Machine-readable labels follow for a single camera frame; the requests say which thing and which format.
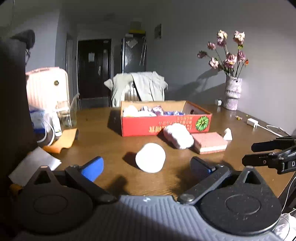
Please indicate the small candy wrapper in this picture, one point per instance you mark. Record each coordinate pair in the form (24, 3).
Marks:
(239, 118)

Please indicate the dried pink flower bouquet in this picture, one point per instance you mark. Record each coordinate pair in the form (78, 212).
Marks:
(222, 59)

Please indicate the teal knitted cloth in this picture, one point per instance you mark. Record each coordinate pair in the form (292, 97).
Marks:
(144, 113)

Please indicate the white roll of tissue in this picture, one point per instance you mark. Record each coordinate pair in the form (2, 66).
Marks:
(150, 158)

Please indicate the dark entrance door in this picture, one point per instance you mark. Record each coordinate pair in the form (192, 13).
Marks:
(93, 67)

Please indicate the pink suitcase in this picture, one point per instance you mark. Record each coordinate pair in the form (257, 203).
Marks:
(47, 88)

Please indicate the beige coat on chair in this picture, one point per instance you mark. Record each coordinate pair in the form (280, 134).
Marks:
(150, 86)

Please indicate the dark grey refrigerator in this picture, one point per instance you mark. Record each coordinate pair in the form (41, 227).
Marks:
(133, 53)

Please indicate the red cardboard box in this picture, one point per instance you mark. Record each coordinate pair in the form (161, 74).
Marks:
(196, 118)

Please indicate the clear glass jar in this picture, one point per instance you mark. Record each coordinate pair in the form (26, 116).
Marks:
(67, 113)

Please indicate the pink sponge block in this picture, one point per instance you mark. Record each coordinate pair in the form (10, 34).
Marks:
(207, 143)

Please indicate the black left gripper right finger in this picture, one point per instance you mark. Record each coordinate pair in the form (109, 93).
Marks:
(200, 168)

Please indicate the crumpled clear plastic bag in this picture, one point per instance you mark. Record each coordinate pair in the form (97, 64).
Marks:
(130, 111)

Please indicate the wooden chair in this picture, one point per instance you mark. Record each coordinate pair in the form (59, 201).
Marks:
(130, 92)

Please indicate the white power adapter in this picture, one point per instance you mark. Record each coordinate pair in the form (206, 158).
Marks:
(252, 122)

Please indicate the pink textured vase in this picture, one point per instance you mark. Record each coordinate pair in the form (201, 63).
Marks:
(233, 90)

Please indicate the shiny purple fabric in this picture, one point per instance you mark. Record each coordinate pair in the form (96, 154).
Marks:
(156, 109)

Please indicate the white folded paper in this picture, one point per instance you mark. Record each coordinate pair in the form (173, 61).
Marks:
(228, 135)

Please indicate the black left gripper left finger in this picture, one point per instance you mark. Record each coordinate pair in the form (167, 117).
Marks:
(93, 169)

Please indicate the blue tissue box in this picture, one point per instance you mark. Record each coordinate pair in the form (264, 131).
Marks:
(173, 113)

